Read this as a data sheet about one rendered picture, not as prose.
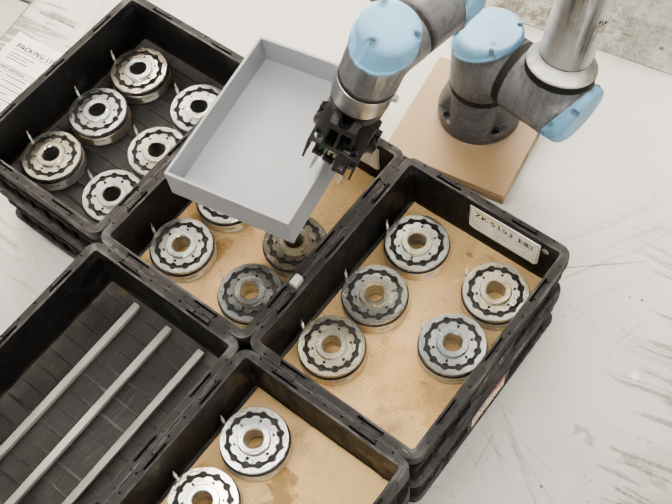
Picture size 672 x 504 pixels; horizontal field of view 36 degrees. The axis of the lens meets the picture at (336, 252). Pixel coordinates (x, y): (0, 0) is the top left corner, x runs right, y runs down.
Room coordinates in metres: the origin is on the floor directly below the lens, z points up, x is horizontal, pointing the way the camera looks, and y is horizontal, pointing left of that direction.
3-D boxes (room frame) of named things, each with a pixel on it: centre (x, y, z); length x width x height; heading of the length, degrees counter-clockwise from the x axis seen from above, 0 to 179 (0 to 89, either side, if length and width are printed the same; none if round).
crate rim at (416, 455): (0.67, -0.10, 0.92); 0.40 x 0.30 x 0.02; 135
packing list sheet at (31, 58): (1.30, 0.59, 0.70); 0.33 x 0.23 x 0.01; 145
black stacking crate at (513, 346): (0.67, -0.10, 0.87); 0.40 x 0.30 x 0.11; 135
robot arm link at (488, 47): (1.12, -0.30, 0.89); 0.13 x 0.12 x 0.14; 39
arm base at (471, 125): (1.12, -0.30, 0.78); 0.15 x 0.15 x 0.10
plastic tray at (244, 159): (0.89, 0.06, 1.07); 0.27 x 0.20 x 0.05; 145
